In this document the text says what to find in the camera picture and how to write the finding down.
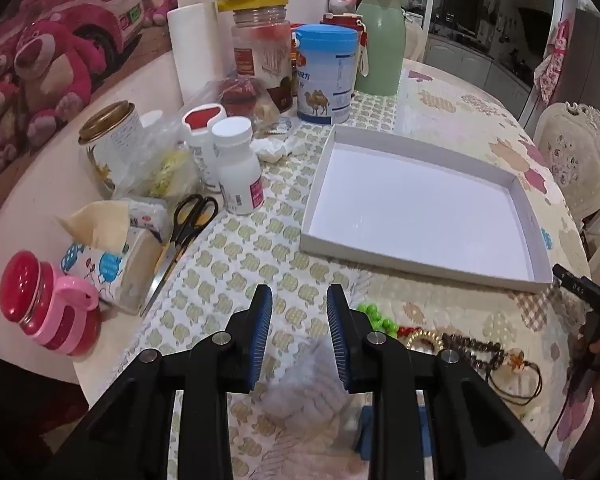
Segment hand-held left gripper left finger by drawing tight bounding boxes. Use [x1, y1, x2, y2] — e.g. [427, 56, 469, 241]
[45, 284, 273, 480]

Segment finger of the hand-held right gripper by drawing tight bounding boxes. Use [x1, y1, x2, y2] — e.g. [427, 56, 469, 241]
[552, 263, 600, 301]

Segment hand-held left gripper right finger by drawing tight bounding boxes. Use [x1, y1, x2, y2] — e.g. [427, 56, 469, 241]
[326, 283, 563, 480]

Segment green bead bracelet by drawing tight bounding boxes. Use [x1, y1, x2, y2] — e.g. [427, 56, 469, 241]
[356, 301, 400, 337]

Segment clear plastic bag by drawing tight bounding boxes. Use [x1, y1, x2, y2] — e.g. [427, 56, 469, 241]
[257, 337, 376, 461]

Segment gold bead bracelet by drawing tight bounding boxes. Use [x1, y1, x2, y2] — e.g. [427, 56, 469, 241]
[405, 329, 448, 356]

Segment black cord pendant necklace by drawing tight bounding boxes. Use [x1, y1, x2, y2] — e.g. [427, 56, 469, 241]
[485, 347, 543, 406]

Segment brown bead bracelet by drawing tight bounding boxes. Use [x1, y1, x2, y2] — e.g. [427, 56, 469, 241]
[440, 331, 506, 371]

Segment white cardboard tray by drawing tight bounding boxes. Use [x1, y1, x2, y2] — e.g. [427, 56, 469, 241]
[299, 124, 554, 293]

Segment person's right forearm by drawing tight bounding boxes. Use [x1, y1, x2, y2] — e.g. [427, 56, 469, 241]
[564, 367, 600, 467]

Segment cream ornate chair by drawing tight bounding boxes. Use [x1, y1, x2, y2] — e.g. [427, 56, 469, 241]
[532, 101, 600, 221]

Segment white pill bottle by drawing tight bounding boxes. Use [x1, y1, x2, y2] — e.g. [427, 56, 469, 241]
[211, 116, 264, 216]

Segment printed tissue pack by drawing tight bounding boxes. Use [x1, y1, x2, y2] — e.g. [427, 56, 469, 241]
[55, 197, 168, 316]

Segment crumpled white tissue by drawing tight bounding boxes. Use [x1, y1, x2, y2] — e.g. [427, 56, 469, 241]
[251, 135, 306, 162]

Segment clear bag with yellow contents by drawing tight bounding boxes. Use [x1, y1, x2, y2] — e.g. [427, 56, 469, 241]
[115, 110, 201, 201]

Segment pink hanging cloth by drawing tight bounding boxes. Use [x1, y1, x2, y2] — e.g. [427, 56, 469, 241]
[532, 19, 573, 106]

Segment white bottle with red cap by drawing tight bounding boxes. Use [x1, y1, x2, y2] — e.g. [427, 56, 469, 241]
[181, 102, 226, 193]

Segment red snack in clear bag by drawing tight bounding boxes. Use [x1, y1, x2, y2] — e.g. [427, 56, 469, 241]
[215, 77, 269, 121]

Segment red jar with pink holder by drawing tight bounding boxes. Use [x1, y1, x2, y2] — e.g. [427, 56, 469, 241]
[0, 250, 102, 357]

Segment gold lid jar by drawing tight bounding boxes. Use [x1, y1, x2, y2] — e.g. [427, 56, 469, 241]
[77, 101, 145, 198]

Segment white kitchen cabinet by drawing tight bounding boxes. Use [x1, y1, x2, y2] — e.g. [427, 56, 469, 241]
[425, 35, 531, 116]

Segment blue lid milk powder can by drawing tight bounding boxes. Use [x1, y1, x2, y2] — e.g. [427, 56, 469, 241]
[294, 24, 359, 125]

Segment clear plastic jar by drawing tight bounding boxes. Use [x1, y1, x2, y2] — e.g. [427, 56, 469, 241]
[230, 5, 295, 113]

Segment white paper towel roll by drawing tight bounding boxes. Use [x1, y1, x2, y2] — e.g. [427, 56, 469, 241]
[167, 1, 236, 106]

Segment green thermos jug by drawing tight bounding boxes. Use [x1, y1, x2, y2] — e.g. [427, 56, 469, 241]
[354, 0, 407, 96]

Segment cream canister with red lid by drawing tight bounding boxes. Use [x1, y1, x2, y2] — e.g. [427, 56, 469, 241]
[321, 11, 371, 81]

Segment black cable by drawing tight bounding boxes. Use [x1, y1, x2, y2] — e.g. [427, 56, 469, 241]
[544, 380, 581, 448]

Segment black handled scissors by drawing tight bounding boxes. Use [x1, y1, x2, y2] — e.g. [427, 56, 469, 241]
[139, 194, 220, 318]

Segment pink bear wall poster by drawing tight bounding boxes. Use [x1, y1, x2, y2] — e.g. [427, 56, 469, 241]
[0, 0, 176, 186]

